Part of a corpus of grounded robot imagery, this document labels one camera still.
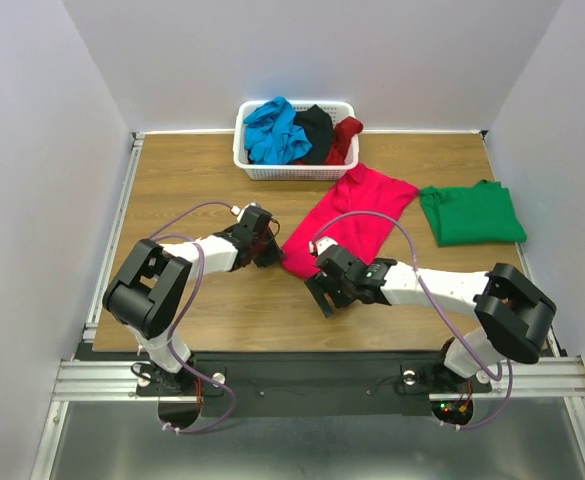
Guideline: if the pink red t shirt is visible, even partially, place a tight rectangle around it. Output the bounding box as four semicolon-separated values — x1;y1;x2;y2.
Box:
282;164;419;280

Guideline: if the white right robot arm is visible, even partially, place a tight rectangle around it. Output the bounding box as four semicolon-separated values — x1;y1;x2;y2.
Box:
306;237;557;390

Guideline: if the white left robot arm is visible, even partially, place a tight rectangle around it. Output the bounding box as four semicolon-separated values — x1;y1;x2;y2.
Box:
102;203;282;394

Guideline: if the blue t shirt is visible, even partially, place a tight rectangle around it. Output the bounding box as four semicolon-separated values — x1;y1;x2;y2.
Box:
243;96;312;166

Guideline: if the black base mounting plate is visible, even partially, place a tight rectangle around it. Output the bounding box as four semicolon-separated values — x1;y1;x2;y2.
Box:
74;349;498;419

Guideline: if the black t shirt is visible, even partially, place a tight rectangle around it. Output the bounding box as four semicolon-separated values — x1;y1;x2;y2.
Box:
294;105;333;165

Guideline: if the dark red t shirt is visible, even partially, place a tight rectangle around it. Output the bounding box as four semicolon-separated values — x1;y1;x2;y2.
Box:
323;116;363;166

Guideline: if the green folded t shirt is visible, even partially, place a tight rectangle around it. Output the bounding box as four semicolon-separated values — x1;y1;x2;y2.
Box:
419;180;527;247

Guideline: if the white plastic basket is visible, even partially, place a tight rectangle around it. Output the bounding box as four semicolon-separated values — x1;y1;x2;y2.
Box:
233;100;359;181

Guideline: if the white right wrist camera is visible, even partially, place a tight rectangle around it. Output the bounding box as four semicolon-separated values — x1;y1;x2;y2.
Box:
309;237;338;257

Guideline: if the aluminium frame rail left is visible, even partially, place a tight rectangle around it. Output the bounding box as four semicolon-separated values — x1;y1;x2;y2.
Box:
81;132;145;343

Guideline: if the aluminium frame rail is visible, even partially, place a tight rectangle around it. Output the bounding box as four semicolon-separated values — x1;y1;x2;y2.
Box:
81;132;145;343
514;242;585;399

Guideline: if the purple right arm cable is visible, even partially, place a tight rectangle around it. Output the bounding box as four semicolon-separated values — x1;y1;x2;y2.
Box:
310;212;514;432

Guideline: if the aluminium frame rail right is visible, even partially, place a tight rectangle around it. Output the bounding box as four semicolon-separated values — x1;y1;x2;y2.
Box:
514;242;585;399

